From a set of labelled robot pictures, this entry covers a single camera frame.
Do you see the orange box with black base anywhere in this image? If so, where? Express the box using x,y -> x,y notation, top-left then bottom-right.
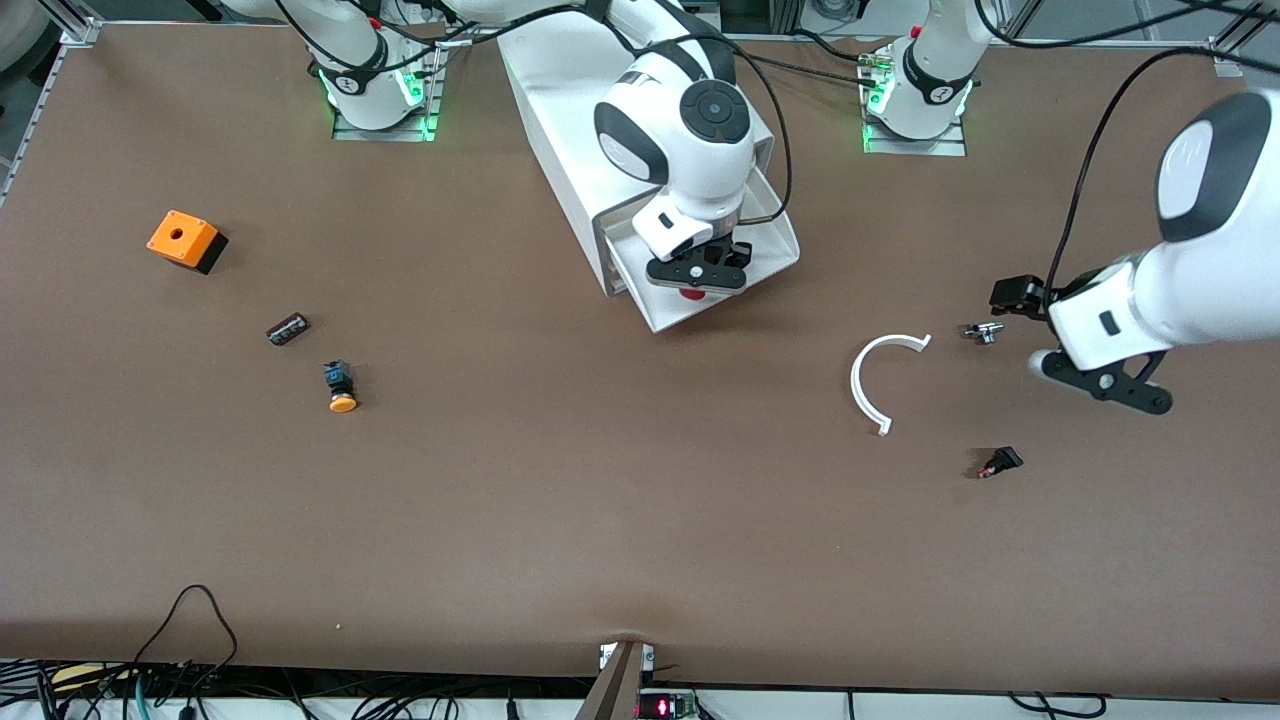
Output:
146,209 -> 230,276

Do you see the small device with red display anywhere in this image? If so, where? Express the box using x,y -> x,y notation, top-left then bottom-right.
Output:
636,689 -> 703,720

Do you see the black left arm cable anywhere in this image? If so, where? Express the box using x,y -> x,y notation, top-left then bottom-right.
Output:
1045,45 -> 1247,296

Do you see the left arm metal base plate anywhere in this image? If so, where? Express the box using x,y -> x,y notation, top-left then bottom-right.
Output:
861,55 -> 969,158

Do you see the white plastic half ring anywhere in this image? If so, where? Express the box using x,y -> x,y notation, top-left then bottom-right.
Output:
850,333 -> 933,438

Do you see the black cable on table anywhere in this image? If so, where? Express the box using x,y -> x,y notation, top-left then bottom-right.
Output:
735,28 -> 886,89

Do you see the aluminium frame profile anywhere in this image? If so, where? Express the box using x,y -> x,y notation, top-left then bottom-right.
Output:
0,0 -> 103,208
1208,0 -> 1280,79

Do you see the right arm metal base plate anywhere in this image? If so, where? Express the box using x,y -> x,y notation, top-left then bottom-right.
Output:
332,40 -> 448,143

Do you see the yellow push button switch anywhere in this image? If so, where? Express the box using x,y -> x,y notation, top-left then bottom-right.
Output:
322,360 -> 359,414

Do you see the black looped cable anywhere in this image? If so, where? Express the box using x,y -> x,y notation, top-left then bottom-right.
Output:
133,584 -> 239,667

